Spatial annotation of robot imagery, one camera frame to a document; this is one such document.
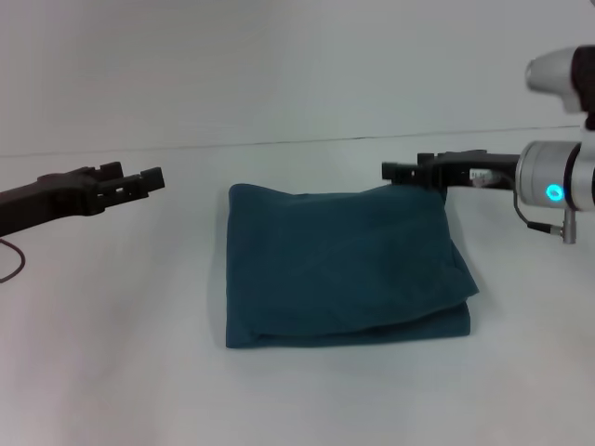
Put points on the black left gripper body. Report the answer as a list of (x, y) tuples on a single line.
[(46, 204)]

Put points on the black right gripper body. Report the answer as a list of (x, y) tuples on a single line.
[(483, 172)]

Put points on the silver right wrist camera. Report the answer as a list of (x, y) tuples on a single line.
[(562, 74)]

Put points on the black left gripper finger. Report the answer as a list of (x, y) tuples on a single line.
[(109, 169), (132, 186)]

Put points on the teal t-shirt with FREE print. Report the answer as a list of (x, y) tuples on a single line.
[(344, 269)]

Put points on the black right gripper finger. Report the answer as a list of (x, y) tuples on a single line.
[(409, 172), (427, 158)]

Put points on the white and silver right robot arm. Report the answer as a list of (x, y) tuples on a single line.
[(555, 179)]

